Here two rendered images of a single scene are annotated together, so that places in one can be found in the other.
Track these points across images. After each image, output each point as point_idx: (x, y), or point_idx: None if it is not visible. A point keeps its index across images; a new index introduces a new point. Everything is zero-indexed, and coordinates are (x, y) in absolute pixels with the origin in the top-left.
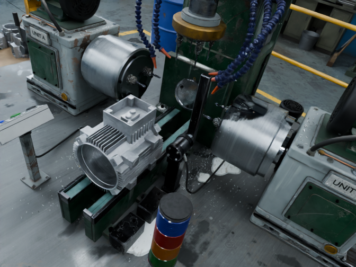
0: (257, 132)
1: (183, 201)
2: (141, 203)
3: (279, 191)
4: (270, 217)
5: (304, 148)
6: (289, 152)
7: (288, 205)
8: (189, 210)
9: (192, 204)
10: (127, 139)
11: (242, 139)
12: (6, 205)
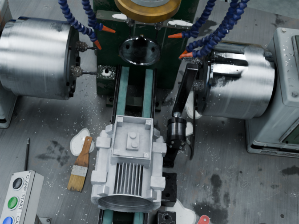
0: (248, 90)
1: None
2: (161, 197)
3: (276, 127)
4: (268, 145)
5: (298, 95)
6: (286, 103)
7: (286, 135)
8: None
9: None
10: (145, 166)
11: (234, 100)
12: None
